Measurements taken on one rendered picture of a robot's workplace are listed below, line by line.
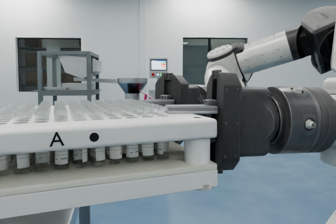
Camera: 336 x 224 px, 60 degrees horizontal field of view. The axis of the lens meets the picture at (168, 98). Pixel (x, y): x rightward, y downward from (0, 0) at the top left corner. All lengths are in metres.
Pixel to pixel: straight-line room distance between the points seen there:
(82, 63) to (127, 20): 2.20
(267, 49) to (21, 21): 6.05
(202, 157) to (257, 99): 0.11
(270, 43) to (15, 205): 0.74
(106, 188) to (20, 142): 0.08
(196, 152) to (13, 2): 6.55
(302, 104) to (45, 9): 6.27
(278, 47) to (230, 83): 0.53
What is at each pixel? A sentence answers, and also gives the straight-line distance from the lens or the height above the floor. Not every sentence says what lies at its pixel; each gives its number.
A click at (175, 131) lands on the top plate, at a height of 1.04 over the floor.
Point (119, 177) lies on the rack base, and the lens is 0.27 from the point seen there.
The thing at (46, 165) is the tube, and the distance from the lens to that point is 0.30.
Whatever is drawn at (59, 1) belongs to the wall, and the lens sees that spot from 6.46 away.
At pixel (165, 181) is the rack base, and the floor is 1.00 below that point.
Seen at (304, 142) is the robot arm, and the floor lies 1.02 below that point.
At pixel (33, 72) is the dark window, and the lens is 6.55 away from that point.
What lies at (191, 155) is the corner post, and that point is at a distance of 0.30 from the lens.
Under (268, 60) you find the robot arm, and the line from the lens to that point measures 0.87.
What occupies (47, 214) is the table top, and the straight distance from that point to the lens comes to 0.57.
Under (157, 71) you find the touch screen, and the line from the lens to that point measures 3.63.
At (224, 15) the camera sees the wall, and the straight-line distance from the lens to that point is 6.28.
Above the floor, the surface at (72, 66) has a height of 1.30.
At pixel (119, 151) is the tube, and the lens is 0.31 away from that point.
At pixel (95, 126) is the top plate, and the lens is 0.26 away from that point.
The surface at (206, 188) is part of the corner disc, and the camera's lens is 0.31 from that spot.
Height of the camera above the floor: 1.09
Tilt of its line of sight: 3 degrees down
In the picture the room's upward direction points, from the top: straight up
